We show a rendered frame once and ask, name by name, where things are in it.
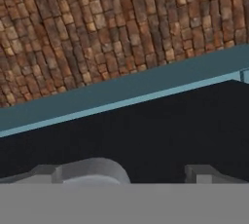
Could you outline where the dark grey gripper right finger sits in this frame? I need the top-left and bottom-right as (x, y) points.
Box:
(184, 164), (249, 185)

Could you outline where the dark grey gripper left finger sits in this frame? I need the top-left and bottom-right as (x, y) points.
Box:
(0, 164), (64, 185)

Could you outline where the grey rounded object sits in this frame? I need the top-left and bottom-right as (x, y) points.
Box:
(61, 157), (131, 185)

